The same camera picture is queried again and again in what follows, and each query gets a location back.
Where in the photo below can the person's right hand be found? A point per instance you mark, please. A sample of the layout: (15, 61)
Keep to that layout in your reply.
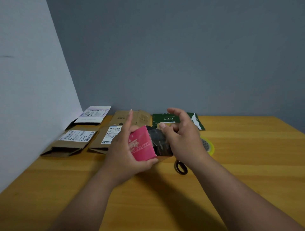
(188, 142)

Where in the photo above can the person's left hand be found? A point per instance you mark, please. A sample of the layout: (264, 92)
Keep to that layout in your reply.
(121, 157)

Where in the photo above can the yellow tape roll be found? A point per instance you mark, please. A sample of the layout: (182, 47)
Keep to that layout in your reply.
(211, 148)

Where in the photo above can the pink and black carton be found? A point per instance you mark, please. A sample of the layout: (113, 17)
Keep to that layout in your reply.
(143, 142)

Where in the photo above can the brown carton with label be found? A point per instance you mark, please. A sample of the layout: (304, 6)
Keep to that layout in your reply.
(97, 142)

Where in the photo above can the black scissors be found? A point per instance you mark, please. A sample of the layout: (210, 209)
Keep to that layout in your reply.
(175, 167)

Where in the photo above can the green box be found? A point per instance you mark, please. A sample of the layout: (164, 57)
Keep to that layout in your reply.
(164, 117)

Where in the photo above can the plain brown carton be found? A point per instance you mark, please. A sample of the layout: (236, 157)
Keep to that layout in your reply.
(119, 117)

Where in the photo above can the black box white label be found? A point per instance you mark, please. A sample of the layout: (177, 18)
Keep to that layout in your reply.
(93, 113)

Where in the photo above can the brown box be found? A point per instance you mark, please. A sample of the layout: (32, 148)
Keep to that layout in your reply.
(66, 147)

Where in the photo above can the person's right forearm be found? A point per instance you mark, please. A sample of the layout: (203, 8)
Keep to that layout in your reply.
(238, 197)

